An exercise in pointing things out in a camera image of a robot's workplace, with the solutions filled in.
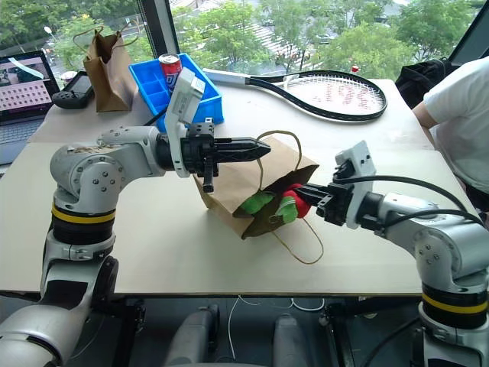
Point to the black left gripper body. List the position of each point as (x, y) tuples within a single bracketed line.
[(195, 153)]

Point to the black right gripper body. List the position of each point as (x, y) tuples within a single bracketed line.
[(336, 204)]

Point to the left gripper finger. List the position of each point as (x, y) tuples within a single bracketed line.
[(240, 155), (240, 144)]

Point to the red strawberry plush toy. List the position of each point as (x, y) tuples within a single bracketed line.
[(300, 206)]

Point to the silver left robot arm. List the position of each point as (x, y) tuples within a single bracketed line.
[(88, 172)]

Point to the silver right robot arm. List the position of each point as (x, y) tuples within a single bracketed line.
[(439, 248)]

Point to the brown paper bag lying open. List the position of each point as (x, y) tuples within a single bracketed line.
[(233, 179)]

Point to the green plush toy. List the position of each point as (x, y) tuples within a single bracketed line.
[(256, 202)]

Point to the brown paper bag standing upright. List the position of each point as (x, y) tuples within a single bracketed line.
[(111, 76)]

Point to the red soda can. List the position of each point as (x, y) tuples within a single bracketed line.
[(170, 74)]

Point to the blue plastic compartment bin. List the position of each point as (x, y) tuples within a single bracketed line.
[(153, 82)]

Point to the black tennis racket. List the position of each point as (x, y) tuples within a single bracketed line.
[(366, 86)]

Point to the small red object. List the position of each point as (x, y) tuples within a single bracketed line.
[(355, 69)]

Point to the black handheld controller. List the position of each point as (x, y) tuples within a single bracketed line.
[(74, 91)]

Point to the black backpack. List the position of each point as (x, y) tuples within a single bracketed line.
[(420, 82)]

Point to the person in white shirt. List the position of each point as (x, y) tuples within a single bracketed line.
[(462, 126)]

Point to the open laptop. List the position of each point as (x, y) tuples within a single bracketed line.
[(23, 91)]

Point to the grey rounded shape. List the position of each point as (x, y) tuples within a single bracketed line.
[(191, 340)]

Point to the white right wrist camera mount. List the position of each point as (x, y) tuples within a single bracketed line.
[(359, 183)]

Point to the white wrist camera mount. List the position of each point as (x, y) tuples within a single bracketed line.
[(359, 183), (183, 99)]

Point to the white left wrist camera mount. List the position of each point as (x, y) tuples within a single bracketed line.
[(183, 99)]

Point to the black table frame leg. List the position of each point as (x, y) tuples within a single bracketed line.
[(122, 329), (340, 332)]

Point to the dark window frame post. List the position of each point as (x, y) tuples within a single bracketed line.
[(158, 26), (471, 36)]

